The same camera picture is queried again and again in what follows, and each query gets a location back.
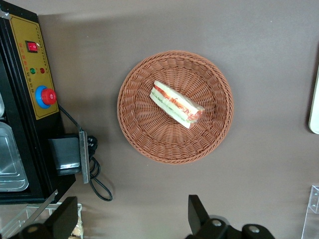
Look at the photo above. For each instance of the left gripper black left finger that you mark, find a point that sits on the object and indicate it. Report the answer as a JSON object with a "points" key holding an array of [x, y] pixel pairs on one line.
{"points": [[62, 219]]}

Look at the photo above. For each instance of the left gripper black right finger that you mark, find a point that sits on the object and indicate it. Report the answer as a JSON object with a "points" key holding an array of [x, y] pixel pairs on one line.
{"points": [[198, 216]]}

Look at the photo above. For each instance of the triangle sandwich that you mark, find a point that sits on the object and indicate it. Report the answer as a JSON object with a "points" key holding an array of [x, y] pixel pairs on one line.
{"points": [[175, 103]]}

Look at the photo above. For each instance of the silver foil tray in machine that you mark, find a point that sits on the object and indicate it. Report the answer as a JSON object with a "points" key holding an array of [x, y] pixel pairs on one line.
{"points": [[11, 161]]}

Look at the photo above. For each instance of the round brown wicker basket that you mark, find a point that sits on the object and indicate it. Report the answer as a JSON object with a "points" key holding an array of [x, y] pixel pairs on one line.
{"points": [[154, 139]]}

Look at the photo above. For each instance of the cream plastic serving tray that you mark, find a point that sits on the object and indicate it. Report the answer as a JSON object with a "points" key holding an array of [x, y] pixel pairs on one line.
{"points": [[315, 109]]}

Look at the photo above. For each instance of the clear bag of fried snacks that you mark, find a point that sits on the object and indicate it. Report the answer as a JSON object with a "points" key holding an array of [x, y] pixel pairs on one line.
{"points": [[77, 227]]}

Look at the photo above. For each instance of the clear acrylic bottle rack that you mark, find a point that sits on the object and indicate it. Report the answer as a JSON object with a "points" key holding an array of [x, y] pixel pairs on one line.
{"points": [[314, 199]]}

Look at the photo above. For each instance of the black sealing machine yellow panel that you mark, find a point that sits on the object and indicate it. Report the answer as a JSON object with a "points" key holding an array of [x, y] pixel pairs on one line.
{"points": [[37, 82]]}

